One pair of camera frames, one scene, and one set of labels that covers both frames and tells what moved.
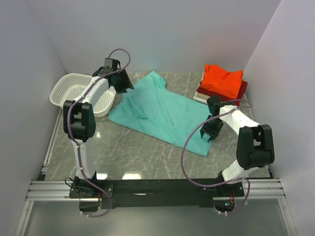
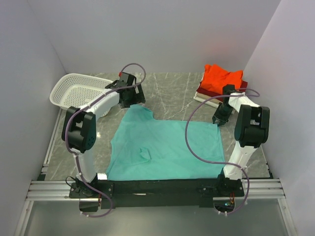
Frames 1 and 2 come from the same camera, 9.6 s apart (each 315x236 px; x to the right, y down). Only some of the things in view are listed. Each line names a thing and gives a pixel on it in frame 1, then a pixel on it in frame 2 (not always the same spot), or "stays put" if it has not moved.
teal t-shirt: [166, 114] → [144, 148]
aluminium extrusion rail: [58, 191] stays put
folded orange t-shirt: [225, 83] stays put
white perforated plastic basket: [68, 87] stays put
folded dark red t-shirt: [209, 93] stays put
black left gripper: [127, 83] → [139, 98]
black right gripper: [213, 133] → [217, 116]
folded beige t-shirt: [202, 95] stays put
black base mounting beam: [151, 193] stays put
